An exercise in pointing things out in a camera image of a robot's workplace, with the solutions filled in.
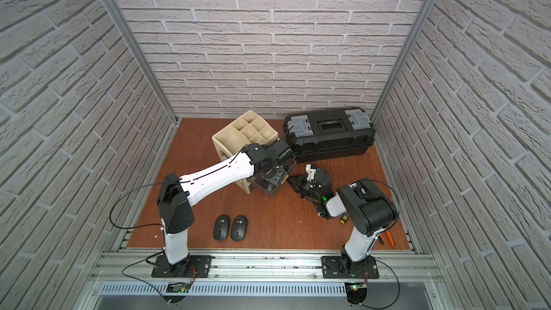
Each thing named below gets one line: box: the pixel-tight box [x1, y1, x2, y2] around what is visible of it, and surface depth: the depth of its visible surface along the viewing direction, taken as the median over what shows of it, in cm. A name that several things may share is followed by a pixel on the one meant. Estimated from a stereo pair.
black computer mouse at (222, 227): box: [213, 213, 232, 242], surface depth 83 cm
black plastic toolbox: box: [283, 106, 376, 164], surface depth 96 cm
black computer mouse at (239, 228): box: [230, 215, 249, 242], surface depth 83 cm
